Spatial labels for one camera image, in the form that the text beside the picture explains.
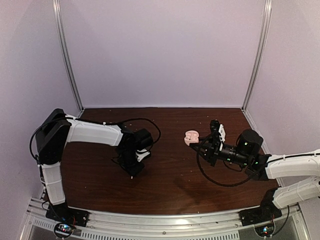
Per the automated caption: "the aluminium frame post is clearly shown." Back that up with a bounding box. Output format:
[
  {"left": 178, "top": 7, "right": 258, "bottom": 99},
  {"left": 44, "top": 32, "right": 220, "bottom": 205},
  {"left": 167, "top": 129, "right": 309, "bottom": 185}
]
[
  {"left": 52, "top": 0, "right": 84, "bottom": 112},
  {"left": 241, "top": 0, "right": 272, "bottom": 112}
]

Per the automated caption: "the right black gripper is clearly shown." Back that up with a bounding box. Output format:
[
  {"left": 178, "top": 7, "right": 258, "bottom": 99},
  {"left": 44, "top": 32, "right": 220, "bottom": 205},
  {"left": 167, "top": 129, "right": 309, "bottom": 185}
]
[{"left": 190, "top": 135, "right": 251, "bottom": 167}]

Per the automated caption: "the black cable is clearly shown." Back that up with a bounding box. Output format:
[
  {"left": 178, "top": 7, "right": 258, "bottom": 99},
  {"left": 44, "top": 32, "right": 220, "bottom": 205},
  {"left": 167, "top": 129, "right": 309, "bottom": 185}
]
[
  {"left": 196, "top": 149, "right": 258, "bottom": 187},
  {"left": 109, "top": 117, "right": 161, "bottom": 161}
]

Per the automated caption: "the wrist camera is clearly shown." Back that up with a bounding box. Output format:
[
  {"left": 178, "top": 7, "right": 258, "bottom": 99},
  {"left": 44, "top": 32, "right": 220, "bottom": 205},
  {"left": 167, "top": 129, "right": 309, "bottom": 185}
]
[
  {"left": 209, "top": 119, "right": 227, "bottom": 152},
  {"left": 135, "top": 149, "right": 151, "bottom": 163}
]

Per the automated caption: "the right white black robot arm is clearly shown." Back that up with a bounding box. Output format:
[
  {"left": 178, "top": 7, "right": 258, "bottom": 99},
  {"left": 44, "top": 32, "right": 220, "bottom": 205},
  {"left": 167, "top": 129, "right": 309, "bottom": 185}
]
[{"left": 184, "top": 127, "right": 320, "bottom": 221}]

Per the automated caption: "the right black cable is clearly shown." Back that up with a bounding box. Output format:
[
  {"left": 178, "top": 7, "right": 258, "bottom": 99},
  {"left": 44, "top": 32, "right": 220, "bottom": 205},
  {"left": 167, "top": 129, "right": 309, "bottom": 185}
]
[{"left": 196, "top": 149, "right": 258, "bottom": 187}]

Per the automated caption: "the left aluminium frame post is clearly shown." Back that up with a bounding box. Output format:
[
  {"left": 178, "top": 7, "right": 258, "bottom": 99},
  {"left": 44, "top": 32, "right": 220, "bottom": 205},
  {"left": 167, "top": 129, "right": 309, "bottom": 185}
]
[{"left": 52, "top": 0, "right": 84, "bottom": 112}]

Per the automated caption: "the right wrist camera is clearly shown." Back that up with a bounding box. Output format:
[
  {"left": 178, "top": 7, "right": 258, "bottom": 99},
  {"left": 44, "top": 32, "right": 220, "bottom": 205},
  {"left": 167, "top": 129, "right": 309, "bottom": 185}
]
[{"left": 209, "top": 119, "right": 227, "bottom": 152}]

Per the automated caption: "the left black cable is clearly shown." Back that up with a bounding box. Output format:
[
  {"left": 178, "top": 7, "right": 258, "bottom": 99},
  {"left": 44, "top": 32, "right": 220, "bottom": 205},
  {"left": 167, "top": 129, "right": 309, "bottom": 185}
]
[{"left": 109, "top": 117, "right": 161, "bottom": 161}]

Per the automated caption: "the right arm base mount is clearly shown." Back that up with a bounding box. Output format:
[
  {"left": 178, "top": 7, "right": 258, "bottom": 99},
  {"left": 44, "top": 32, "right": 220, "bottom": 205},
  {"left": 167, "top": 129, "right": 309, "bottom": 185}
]
[{"left": 239, "top": 188, "right": 282, "bottom": 239}]

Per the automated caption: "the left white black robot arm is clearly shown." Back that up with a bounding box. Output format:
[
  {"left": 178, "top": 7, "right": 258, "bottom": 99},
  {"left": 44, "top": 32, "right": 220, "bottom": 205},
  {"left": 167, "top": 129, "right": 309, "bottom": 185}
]
[{"left": 29, "top": 108, "right": 155, "bottom": 222}]

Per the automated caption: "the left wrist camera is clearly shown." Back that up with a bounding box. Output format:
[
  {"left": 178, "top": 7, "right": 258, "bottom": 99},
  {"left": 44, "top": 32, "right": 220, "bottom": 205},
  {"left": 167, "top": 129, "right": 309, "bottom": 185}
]
[{"left": 135, "top": 149, "right": 151, "bottom": 163}]

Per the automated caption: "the pink round earbud case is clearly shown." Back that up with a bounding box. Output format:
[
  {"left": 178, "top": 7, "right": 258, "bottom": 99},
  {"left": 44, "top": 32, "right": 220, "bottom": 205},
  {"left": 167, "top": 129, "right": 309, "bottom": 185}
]
[{"left": 184, "top": 130, "right": 200, "bottom": 146}]

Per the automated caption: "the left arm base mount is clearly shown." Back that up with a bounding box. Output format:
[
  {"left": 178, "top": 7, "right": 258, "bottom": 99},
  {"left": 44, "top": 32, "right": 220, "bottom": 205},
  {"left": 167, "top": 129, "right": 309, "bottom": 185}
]
[{"left": 41, "top": 189, "right": 89, "bottom": 240}]

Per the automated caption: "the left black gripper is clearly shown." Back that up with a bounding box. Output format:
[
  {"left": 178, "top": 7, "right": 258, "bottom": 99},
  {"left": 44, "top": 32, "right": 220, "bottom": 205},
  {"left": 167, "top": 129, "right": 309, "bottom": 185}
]
[{"left": 117, "top": 148, "right": 145, "bottom": 177}]

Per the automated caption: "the right aluminium frame post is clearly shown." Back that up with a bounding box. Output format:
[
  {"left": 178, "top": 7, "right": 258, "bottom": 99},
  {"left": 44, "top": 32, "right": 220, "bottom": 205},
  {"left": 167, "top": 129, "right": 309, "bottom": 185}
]
[{"left": 241, "top": 0, "right": 272, "bottom": 112}]

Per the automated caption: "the front aluminium rail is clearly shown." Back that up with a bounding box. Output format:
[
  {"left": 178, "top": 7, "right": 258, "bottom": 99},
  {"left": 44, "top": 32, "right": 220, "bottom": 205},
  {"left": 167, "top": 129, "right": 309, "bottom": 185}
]
[{"left": 17, "top": 198, "right": 311, "bottom": 240}]

